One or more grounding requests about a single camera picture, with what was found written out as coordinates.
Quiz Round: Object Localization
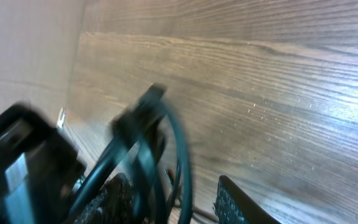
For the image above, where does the black USB cable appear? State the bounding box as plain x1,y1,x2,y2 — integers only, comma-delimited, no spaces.
63,83,194,224

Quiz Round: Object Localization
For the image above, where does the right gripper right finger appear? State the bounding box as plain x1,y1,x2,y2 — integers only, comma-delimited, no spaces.
214,175,280,224

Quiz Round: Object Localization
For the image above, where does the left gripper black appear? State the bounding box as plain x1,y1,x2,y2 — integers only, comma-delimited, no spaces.
0,103,86,223

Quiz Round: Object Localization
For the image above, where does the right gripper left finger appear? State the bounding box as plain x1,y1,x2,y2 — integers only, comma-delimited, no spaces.
74,173,133,224

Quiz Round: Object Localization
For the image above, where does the cardboard backdrop panel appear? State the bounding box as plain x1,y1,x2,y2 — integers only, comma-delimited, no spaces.
0,0,85,123

